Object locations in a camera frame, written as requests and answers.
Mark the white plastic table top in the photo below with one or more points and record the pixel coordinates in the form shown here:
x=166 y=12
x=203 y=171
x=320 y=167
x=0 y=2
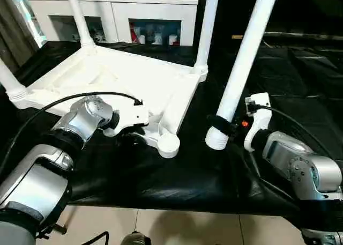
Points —
x=120 y=76

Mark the white plastic table leg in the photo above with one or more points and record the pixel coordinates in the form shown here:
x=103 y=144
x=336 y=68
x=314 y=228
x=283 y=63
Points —
x=79 y=14
x=206 y=28
x=241 y=54
x=9 y=78

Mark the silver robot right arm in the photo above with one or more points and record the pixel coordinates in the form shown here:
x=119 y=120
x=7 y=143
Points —
x=300 y=162

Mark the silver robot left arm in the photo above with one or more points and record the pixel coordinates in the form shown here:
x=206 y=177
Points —
x=85 y=116

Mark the black work surface mat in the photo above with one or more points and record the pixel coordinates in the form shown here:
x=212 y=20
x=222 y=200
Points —
x=294 y=81

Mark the small yellow label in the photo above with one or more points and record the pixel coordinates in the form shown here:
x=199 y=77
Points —
x=237 y=37

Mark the small white jar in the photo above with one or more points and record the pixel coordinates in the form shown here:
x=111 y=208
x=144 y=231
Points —
x=142 y=39
x=173 y=40
x=158 y=38

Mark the brown round robot part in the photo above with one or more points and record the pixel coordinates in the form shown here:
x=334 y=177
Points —
x=135 y=239

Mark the red bottle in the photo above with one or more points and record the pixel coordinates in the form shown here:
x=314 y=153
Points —
x=133 y=33

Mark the long dark metal rod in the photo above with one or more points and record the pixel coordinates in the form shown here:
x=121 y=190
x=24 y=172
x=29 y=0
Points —
x=302 y=36

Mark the white glass-door cabinet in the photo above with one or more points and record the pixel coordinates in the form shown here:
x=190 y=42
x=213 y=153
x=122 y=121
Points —
x=134 y=3

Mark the black backdrop cloth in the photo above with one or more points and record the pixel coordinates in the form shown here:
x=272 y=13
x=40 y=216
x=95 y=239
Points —
x=308 y=6

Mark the white teal patterned curtain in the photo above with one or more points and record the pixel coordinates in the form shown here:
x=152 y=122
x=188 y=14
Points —
x=30 y=14

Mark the grey curtain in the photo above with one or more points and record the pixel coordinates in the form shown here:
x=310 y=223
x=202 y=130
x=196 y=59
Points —
x=13 y=28

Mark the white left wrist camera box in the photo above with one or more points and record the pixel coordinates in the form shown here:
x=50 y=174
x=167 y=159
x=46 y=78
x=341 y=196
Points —
x=131 y=116

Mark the black folding table frame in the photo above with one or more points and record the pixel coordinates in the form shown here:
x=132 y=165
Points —
x=53 y=230

